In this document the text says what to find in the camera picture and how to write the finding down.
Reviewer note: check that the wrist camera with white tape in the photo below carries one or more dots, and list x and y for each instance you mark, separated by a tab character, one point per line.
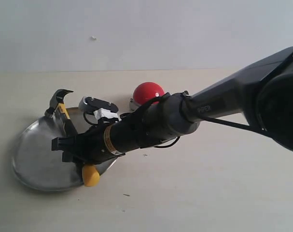
100	109

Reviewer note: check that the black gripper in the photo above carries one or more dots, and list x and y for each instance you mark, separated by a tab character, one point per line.
95	146

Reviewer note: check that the black and yellow claw hammer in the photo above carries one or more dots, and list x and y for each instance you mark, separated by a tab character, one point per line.
90	175

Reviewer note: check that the red dome push button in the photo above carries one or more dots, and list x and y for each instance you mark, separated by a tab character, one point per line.
143	93

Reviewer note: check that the round stainless steel plate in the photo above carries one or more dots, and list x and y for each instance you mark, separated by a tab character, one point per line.
38	167

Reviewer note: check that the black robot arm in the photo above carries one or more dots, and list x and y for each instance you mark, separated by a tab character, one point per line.
257	98

